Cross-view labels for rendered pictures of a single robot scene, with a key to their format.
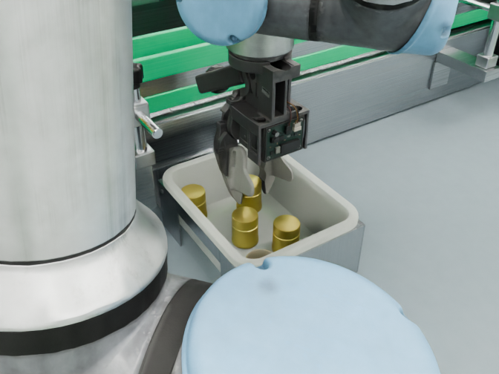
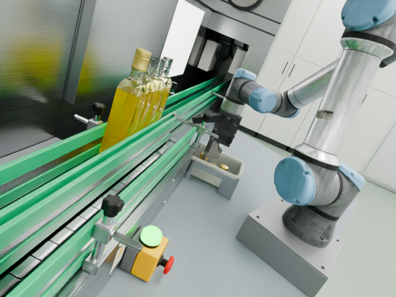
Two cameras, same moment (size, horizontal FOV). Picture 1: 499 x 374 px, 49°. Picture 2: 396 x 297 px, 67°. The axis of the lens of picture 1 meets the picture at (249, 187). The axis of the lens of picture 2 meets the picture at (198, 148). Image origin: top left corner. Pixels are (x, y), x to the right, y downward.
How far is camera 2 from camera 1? 85 cm
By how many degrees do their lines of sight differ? 46
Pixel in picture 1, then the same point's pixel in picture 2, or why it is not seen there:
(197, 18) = (262, 106)
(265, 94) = (234, 125)
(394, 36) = (290, 114)
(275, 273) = not seen: hidden behind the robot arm
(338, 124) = not seen: hidden behind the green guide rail
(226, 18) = (268, 106)
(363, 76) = not seen: hidden behind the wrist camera
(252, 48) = (237, 112)
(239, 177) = (213, 152)
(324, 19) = (280, 109)
